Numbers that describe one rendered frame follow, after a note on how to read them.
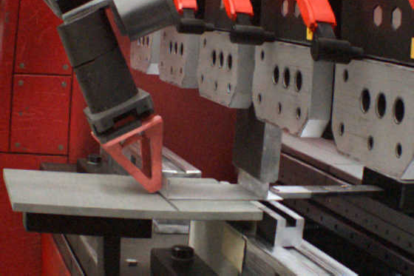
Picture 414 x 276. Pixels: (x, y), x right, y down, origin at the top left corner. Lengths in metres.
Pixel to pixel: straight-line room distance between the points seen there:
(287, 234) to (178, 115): 0.99
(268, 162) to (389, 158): 0.37
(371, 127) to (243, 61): 0.33
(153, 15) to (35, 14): 0.88
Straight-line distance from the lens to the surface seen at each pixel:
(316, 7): 0.70
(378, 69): 0.66
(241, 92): 0.97
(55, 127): 1.85
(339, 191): 1.07
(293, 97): 0.82
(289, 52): 0.83
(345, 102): 0.71
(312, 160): 1.47
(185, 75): 1.16
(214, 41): 1.05
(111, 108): 0.97
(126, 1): 0.97
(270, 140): 0.99
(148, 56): 1.37
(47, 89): 1.84
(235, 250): 1.00
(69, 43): 0.97
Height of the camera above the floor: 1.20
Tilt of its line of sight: 7 degrees down
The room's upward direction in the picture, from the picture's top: 4 degrees clockwise
